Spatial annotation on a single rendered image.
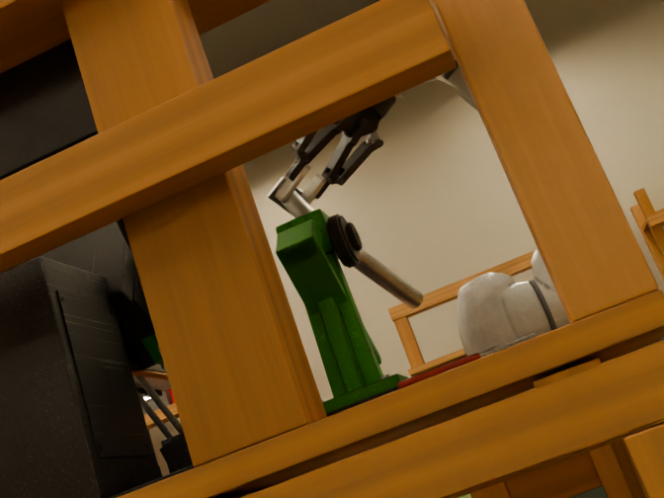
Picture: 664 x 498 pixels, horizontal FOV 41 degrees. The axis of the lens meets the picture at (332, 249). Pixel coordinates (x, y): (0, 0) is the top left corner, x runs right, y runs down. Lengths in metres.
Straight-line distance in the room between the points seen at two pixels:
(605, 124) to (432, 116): 1.37
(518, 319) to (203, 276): 0.98
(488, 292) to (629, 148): 5.37
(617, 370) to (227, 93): 0.51
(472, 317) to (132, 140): 1.03
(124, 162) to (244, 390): 0.29
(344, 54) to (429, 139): 6.34
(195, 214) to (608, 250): 0.46
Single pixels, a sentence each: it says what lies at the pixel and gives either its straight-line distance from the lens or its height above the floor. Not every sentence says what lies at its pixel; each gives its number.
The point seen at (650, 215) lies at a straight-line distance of 6.39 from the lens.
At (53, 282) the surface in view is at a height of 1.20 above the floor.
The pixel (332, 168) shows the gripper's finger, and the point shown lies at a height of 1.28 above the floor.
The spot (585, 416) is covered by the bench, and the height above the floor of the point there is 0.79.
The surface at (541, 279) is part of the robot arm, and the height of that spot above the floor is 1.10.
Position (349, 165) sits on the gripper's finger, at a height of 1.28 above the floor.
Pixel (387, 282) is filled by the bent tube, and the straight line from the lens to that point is 1.35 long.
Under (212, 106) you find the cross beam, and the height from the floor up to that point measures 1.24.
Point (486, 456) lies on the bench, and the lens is 0.91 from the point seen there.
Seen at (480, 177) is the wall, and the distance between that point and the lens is 7.16.
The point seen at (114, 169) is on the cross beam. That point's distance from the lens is 1.04.
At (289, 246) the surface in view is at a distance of 1.12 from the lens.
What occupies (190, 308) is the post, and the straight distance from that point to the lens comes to 1.01.
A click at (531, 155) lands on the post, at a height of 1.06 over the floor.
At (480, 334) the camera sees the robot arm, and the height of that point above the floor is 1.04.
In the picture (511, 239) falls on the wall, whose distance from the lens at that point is 7.01.
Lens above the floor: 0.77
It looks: 17 degrees up
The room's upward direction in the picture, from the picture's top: 20 degrees counter-clockwise
